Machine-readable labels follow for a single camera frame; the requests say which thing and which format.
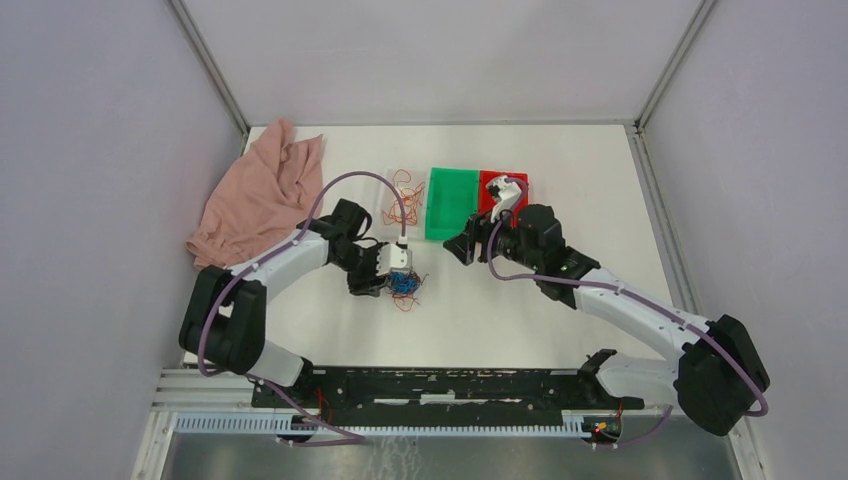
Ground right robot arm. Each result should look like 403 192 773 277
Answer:
443 204 771 436

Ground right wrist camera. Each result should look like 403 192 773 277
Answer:
486 175 526 223

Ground pink cloth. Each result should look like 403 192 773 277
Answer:
185 118 324 270

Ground white cable duct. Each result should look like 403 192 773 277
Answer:
173 411 624 439

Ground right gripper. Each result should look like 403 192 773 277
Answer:
443 200 541 271

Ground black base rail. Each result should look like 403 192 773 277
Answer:
251 366 645 427

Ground green plastic bin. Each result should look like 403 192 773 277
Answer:
425 167 479 241

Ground clear plastic bin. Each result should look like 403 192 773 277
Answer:
373 168 429 240

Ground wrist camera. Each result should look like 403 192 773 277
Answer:
486 175 526 223
388 243 413 274

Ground cable bundle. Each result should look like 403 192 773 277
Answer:
386 267 429 314

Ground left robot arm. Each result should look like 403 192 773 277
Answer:
178 199 412 407

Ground red plastic bin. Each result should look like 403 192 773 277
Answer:
478 170 530 223

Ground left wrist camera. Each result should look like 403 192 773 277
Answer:
388 243 413 274

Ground orange cable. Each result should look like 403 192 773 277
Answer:
381 169 428 231

